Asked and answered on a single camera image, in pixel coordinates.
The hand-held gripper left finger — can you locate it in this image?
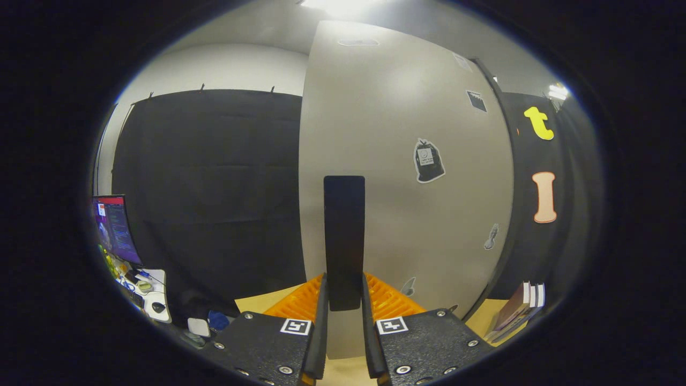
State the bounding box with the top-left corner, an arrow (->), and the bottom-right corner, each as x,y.
198,273 -> 329,386

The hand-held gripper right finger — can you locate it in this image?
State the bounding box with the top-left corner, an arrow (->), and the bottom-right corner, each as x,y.
362,272 -> 494,386

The black door handle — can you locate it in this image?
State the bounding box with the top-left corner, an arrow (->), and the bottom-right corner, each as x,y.
323,175 -> 366,312

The beige cabinet door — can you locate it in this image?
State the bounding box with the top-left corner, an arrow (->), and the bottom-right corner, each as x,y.
298,20 -> 515,360

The white desk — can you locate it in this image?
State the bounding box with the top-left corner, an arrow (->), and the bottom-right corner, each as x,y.
121,267 -> 173,324

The black backdrop cloth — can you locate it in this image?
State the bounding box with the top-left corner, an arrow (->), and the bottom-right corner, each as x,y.
110,88 -> 598,322

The yellow green object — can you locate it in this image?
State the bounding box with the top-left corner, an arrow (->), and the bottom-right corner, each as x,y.
98,244 -> 122,280

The computer monitor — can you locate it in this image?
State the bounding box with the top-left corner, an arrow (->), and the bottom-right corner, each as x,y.
91,195 -> 143,266

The large ceiling light panel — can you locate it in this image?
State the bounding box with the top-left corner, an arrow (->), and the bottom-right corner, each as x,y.
299,0 -> 376,17

